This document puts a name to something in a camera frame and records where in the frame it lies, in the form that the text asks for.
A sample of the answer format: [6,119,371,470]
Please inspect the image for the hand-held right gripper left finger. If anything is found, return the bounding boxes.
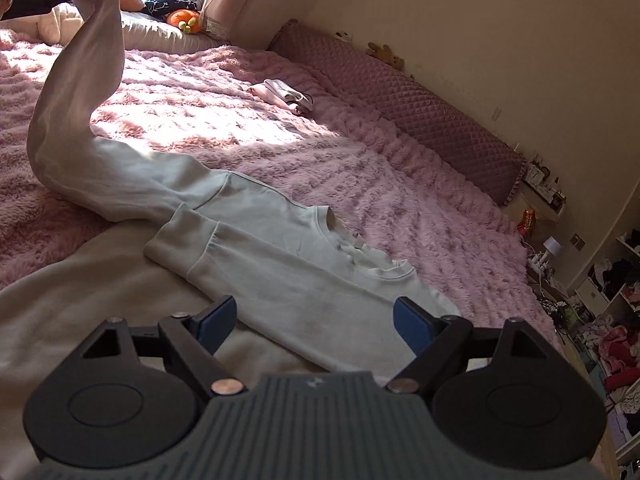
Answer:
[80,295,247,400]

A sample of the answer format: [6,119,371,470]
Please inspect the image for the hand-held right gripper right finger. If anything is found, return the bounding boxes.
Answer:
[384,296,549,396]

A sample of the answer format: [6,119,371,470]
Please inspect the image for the white printed t-shirt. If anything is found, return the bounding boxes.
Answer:
[26,0,463,376]

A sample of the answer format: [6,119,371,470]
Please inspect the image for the pile of clothes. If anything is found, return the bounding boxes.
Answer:
[580,315,640,411]

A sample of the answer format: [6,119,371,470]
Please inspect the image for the white clothes near pillow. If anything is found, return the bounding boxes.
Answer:
[248,79,317,116]

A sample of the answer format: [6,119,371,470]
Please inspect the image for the cream plush cushion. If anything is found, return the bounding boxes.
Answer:
[37,2,86,46]

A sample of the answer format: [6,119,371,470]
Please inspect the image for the beige pillow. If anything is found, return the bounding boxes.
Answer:
[117,10,231,53]

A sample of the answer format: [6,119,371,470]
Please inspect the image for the orange plush toy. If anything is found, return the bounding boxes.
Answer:
[166,8,202,35]

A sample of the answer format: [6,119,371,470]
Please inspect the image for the cream cloth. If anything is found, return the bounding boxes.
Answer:
[0,220,311,480]

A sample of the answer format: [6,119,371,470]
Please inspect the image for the white table lamp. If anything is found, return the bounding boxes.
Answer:
[542,236,563,266]

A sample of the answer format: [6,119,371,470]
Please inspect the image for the pink fluffy blanket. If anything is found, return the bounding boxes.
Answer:
[0,27,566,361]

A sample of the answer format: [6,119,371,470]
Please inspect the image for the white shelf unit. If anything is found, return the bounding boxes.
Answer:
[575,230,640,341]

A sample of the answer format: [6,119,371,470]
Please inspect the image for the bedside shelf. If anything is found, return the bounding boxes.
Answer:
[520,155,568,221]

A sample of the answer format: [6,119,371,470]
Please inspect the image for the pink quilted headboard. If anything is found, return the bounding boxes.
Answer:
[267,19,528,207]

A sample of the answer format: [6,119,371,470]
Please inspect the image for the brown teddy bear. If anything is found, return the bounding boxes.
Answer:
[366,42,405,70]

